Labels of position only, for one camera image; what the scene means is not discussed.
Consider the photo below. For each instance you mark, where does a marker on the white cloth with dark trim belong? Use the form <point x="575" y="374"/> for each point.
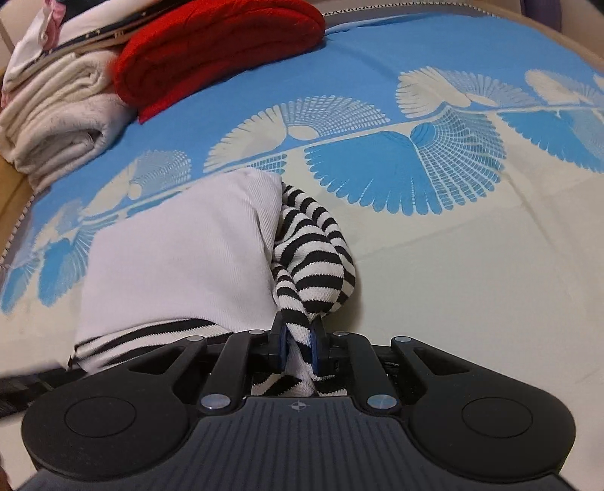
<point x="71" y="33"/>

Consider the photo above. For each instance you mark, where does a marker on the red knitted sweater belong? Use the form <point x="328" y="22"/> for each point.
<point x="212" y="52"/>

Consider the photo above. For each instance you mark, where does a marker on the blue white printed blanket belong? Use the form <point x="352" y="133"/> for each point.
<point x="448" y="245"/>

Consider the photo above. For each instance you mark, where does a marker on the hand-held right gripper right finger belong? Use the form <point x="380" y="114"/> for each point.
<point x="315" y="349"/>

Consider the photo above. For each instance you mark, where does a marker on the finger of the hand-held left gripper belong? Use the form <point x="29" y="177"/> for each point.
<point x="28" y="389"/>

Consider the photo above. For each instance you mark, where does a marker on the black white striped small garment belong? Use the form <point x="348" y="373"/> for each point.
<point x="188" y="264"/>

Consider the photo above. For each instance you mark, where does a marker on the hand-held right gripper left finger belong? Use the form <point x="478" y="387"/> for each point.
<point x="282" y="347"/>

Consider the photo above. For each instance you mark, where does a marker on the cream folded cloth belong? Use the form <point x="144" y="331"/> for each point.
<point x="56" y="118"/>

